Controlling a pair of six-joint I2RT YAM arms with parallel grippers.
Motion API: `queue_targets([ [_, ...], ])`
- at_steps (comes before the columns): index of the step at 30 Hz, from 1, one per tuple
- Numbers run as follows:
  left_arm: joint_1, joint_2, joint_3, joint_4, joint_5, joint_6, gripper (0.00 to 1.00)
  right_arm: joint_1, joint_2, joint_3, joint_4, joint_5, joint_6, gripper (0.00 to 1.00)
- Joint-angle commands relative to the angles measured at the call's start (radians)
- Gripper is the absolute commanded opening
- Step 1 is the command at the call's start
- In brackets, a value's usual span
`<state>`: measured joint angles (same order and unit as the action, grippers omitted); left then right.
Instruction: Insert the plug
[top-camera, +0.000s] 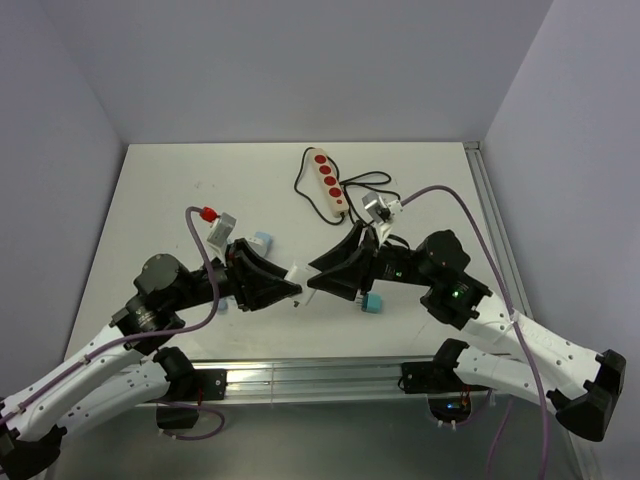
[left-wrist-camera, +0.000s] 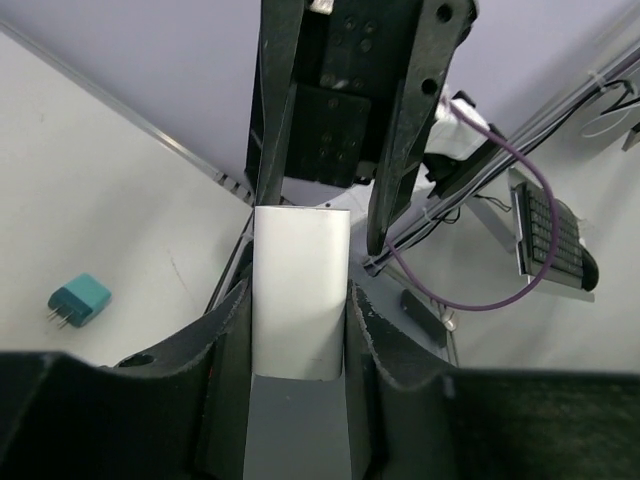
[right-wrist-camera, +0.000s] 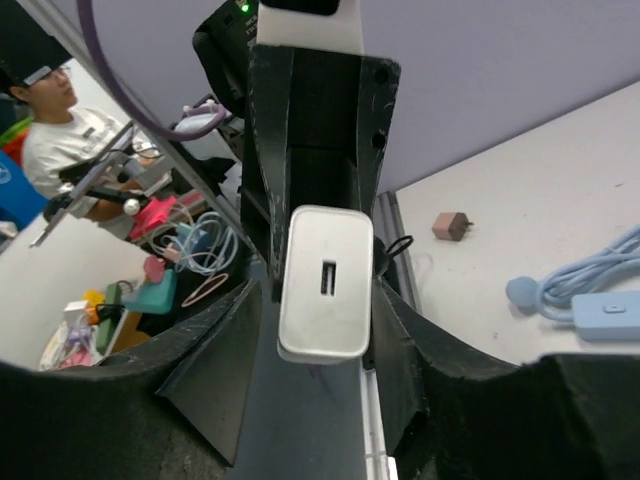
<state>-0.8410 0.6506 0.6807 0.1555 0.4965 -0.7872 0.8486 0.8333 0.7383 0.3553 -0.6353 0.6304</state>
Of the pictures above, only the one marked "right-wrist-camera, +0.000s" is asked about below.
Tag light blue power strip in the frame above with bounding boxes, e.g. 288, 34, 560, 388
571, 291, 639, 342

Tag person in white shirt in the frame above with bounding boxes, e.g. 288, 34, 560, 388
0, 29, 151, 241

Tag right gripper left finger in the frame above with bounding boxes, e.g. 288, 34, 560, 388
1, 280, 262, 479

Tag light blue strip cord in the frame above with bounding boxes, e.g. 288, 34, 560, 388
505, 224, 640, 324

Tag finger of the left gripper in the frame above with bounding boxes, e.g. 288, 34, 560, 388
240, 44, 294, 280
356, 56, 401, 215

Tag white square charger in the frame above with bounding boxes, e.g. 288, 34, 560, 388
277, 205, 374, 365

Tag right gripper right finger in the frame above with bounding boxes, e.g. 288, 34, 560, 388
402, 310, 639, 479

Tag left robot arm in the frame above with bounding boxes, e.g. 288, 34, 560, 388
192, 1, 401, 282

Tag pink plug adapter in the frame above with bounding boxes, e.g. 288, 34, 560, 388
432, 212, 474, 242

